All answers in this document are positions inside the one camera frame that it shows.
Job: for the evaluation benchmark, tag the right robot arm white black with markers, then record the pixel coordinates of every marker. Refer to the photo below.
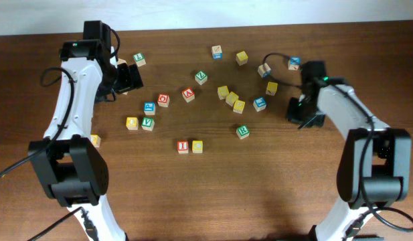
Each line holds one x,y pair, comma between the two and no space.
374,169

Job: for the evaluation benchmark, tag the blue P letter block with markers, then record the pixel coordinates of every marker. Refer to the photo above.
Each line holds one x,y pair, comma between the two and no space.
149,108

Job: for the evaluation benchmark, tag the yellow cluster block left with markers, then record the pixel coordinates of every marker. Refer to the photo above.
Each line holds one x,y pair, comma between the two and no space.
223,92

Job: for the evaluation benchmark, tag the green Z letter block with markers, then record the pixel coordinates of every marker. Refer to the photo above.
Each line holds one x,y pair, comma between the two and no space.
201,77

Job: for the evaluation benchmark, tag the yellow block right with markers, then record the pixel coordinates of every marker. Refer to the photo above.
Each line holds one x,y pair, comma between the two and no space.
271,88

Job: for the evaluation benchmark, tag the green R letter block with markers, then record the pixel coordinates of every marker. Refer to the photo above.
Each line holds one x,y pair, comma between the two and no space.
242,132

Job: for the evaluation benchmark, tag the red Q letter block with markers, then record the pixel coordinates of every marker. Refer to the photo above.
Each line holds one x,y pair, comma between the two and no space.
163,100

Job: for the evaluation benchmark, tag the blue X letter block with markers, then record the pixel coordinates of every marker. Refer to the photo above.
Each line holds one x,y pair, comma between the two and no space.
294,63

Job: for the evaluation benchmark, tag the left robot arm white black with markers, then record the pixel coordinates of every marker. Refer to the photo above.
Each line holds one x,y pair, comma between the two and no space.
69,167

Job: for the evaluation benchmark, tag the red A letter block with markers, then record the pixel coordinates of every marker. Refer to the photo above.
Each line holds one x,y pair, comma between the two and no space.
188,94

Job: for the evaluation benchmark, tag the yellow block top centre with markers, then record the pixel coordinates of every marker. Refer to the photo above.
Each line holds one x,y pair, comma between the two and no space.
241,58

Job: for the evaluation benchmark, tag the green V letter block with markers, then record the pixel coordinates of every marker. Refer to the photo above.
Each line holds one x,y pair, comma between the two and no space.
148,123

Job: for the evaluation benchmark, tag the yellow E cluster block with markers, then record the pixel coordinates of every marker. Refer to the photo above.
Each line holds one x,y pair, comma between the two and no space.
239,106

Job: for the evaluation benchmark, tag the yellow cluster block middle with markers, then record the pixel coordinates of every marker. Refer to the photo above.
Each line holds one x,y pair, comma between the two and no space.
231,98

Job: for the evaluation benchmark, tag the green L letter block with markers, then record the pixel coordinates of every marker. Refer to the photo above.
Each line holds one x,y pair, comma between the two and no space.
139,59

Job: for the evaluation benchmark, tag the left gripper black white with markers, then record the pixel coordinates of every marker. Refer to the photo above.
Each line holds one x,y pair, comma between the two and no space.
131,79

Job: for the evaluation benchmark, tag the yellow block lower left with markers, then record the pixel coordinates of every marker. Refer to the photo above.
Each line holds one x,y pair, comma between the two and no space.
95,140

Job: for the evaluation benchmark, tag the yellow O letter block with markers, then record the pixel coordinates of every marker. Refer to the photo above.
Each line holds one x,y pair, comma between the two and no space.
132,123

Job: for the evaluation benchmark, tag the blue-sided block top centre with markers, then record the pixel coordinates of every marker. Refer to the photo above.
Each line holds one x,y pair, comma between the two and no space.
217,53

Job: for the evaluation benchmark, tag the blue D sided block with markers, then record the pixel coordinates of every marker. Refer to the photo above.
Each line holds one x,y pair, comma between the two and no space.
264,70

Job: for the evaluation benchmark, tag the blue I letter block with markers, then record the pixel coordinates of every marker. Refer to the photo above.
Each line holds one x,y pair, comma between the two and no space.
259,104

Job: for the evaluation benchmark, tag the yellow C letter block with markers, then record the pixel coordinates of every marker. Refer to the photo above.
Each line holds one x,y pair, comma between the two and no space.
197,146

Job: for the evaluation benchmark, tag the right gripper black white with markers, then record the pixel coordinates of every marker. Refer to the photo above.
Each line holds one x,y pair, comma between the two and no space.
313,121

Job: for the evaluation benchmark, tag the plain wood yellow-edged block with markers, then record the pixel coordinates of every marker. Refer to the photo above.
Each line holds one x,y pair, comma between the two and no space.
121,61

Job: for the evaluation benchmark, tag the red I letter block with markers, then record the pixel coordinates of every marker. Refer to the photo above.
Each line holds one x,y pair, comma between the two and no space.
183,147

